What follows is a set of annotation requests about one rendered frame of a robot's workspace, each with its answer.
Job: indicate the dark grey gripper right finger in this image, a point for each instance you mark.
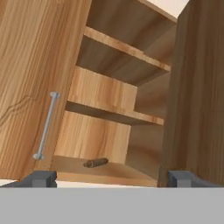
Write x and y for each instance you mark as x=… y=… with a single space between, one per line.
x=182 y=179

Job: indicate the wooden cabinet with shelves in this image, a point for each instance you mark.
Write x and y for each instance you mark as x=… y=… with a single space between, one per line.
x=116 y=96

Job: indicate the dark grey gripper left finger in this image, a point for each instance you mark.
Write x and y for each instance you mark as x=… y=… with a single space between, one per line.
x=40 y=179

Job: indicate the open wooden cabinet door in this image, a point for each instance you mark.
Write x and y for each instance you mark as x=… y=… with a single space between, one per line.
x=195 y=93

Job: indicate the brown wooden rolling pin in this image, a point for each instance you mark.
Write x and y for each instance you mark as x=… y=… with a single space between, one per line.
x=95 y=162

